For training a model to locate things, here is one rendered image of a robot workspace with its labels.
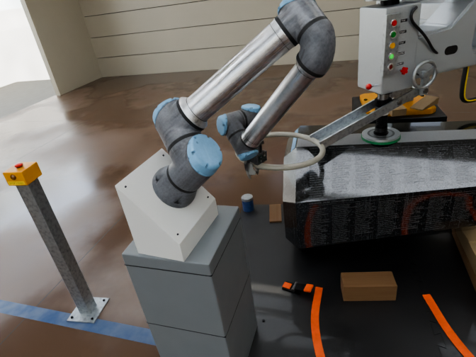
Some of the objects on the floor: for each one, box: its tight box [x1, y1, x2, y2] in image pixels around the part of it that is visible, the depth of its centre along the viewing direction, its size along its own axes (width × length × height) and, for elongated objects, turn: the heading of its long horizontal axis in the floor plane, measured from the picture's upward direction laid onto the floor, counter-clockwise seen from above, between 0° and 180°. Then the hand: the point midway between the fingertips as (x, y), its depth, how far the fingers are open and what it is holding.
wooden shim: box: [269, 204, 282, 223], centre depth 301 cm, size 25×10×2 cm, turn 9°
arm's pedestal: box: [122, 205, 265, 357], centre depth 178 cm, size 50×50×85 cm
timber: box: [341, 271, 397, 301], centre depth 214 cm, size 30×12×12 cm, turn 97°
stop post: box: [3, 162, 109, 324], centre depth 210 cm, size 20×20×109 cm
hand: (252, 174), depth 182 cm, fingers closed on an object, 5 cm apart
